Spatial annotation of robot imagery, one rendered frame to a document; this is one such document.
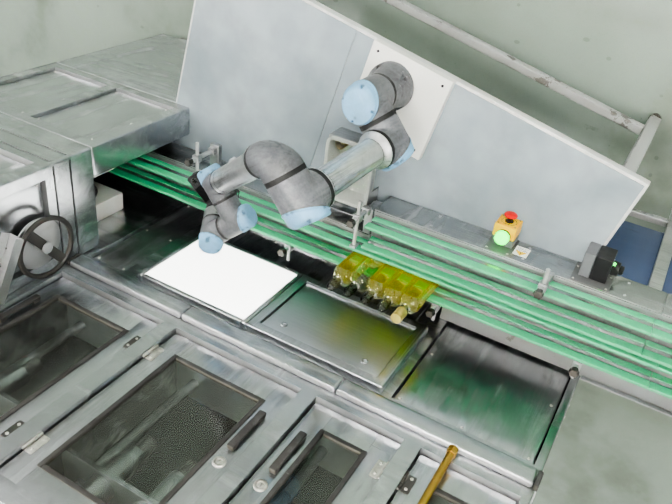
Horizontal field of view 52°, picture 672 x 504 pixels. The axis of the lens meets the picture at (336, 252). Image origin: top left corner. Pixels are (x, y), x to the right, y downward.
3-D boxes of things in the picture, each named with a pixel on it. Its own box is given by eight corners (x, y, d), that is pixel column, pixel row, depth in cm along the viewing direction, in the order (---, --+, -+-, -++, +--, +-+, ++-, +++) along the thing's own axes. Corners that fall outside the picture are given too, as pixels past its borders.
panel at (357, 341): (203, 238, 255) (138, 280, 229) (203, 231, 254) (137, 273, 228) (427, 333, 222) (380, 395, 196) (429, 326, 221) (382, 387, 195)
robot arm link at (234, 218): (233, 196, 202) (205, 211, 206) (252, 229, 204) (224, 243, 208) (244, 189, 209) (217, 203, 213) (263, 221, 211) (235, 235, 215)
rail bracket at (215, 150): (221, 168, 263) (181, 189, 245) (222, 126, 254) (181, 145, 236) (231, 171, 261) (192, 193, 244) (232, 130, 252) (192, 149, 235)
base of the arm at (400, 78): (376, 53, 212) (361, 60, 204) (419, 71, 207) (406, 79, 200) (364, 98, 221) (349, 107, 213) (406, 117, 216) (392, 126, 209)
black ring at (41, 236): (67, 256, 232) (13, 286, 216) (60, 200, 221) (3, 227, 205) (78, 261, 231) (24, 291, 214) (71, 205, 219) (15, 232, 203)
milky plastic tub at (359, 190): (332, 186, 244) (320, 195, 237) (339, 126, 232) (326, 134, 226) (376, 202, 238) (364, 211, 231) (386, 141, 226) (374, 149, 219)
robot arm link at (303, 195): (402, 103, 202) (283, 175, 166) (425, 149, 205) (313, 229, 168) (373, 118, 211) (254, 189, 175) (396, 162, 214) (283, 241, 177)
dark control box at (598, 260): (583, 262, 210) (577, 274, 204) (591, 240, 206) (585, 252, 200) (611, 272, 207) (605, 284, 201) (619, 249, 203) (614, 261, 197)
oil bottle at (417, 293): (423, 279, 226) (395, 311, 210) (426, 265, 223) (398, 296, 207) (439, 285, 224) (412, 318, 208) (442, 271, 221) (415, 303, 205)
